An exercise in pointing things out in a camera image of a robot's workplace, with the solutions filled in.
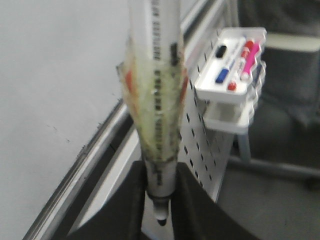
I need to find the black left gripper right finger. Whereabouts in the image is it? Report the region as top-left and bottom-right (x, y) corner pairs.
(171, 162), (255, 240)

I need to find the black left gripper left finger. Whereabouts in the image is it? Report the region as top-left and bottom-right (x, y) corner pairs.
(65, 160), (147, 240)

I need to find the white whiteboard marker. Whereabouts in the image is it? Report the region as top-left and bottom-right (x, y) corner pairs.
(124, 0), (185, 226)

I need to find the white whiteboard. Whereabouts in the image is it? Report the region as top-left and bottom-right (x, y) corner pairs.
(0, 0), (191, 240)

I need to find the white perforated pegboard panel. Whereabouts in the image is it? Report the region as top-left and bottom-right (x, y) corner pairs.
(149, 29), (235, 240)

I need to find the small red cap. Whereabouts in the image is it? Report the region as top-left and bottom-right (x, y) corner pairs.
(227, 81), (237, 91)

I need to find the white upper plastic tray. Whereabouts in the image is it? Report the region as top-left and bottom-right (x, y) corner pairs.
(194, 27), (267, 104)

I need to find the white plastic tray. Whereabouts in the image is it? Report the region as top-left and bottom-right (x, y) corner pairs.
(202, 59), (267, 129)
(194, 27), (267, 104)

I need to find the white lower plastic tray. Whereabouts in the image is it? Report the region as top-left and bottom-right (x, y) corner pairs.
(202, 59), (267, 129)

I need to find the blue capped marker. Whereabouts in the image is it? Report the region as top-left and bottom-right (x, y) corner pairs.
(215, 36), (246, 84)

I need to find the pink highlighter marker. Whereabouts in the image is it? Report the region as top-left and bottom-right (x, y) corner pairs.
(240, 42), (261, 82)

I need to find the black marker cap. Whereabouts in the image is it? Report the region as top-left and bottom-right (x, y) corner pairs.
(215, 44), (228, 59)

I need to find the red capped marker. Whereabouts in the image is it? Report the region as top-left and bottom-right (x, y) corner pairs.
(236, 39), (254, 76)

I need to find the aluminium whiteboard tray rail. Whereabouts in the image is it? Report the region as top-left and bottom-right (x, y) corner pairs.
(23, 99), (129, 240)

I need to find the white metal stand frame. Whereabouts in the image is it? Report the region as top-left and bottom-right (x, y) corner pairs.
(74, 0), (320, 240)

